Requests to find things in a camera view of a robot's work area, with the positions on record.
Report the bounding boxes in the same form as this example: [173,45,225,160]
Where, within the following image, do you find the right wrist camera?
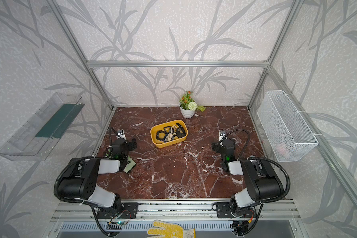
[219,130,227,141]

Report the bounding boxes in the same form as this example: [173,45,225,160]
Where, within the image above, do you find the cream strap watch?
[164,126,177,142]

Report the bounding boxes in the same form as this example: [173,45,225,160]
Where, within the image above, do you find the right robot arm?
[211,138,291,217]

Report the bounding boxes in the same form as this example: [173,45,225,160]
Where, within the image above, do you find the black slim watch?
[164,127,172,133]

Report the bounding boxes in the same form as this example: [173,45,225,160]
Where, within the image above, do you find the yellow dotted work glove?
[147,220,196,238]

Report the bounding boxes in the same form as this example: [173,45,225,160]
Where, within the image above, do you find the clear acrylic wall shelf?
[0,93,85,161]

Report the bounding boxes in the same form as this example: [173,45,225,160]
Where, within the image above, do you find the white wire basket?
[257,90,319,162]

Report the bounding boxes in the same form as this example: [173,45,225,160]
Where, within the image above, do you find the potted artificial plant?
[179,91,206,119]

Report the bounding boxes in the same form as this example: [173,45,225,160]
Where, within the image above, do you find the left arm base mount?
[96,202,139,219]

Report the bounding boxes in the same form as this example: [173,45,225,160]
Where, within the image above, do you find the green work glove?
[124,157,136,174]

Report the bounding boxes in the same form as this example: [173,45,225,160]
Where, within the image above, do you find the aluminium front rail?
[51,198,301,222]

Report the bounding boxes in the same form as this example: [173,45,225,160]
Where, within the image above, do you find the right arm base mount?
[212,202,256,219]

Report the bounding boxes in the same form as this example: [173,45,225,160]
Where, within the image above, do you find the black chunky watch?
[176,123,186,138]

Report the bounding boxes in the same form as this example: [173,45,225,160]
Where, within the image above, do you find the yellow plastic storage box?
[150,120,188,148]

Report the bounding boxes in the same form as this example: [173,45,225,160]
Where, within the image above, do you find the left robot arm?
[54,138,137,216]

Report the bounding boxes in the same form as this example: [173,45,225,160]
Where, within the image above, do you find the black rugged sport watch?
[156,130,167,141]

